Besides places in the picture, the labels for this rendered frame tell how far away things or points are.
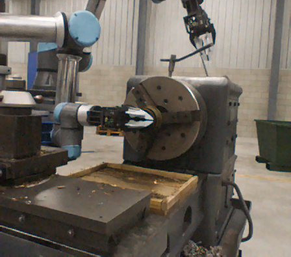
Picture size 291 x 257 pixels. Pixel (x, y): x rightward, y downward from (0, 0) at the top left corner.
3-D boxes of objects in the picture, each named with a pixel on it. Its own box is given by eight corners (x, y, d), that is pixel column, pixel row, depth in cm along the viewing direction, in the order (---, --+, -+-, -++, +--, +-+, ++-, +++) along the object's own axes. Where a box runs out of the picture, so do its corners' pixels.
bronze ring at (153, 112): (142, 105, 106) (130, 104, 98) (166, 107, 103) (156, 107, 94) (139, 130, 107) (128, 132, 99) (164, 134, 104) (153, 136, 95)
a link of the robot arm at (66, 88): (54, 21, 117) (43, 144, 119) (60, 15, 107) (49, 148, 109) (82, 27, 123) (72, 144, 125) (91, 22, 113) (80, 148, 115)
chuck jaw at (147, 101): (151, 114, 114) (136, 89, 116) (162, 107, 112) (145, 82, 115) (139, 115, 104) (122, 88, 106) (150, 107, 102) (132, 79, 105)
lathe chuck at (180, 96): (126, 146, 126) (138, 72, 122) (197, 165, 114) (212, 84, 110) (115, 149, 118) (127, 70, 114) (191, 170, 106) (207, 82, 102)
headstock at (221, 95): (162, 144, 190) (166, 82, 188) (239, 153, 171) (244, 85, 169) (115, 159, 136) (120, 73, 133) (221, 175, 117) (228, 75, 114)
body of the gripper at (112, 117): (117, 131, 92) (85, 127, 97) (130, 129, 100) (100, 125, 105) (117, 106, 91) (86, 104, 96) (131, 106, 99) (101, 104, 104)
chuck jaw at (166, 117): (168, 110, 111) (199, 108, 107) (169, 123, 111) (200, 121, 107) (157, 111, 101) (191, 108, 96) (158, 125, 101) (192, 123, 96)
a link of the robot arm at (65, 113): (66, 124, 111) (67, 101, 111) (90, 127, 107) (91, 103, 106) (51, 125, 104) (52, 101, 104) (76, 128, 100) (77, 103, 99)
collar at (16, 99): (16, 105, 65) (17, 91, 64) (44, 107, 62) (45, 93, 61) (-16, 105, 57) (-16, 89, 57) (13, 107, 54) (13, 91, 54)
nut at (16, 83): (16, 91, 62) (17, 74, 62) (30, 92, 60) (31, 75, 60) (0, 90, 58) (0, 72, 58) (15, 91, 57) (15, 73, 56)
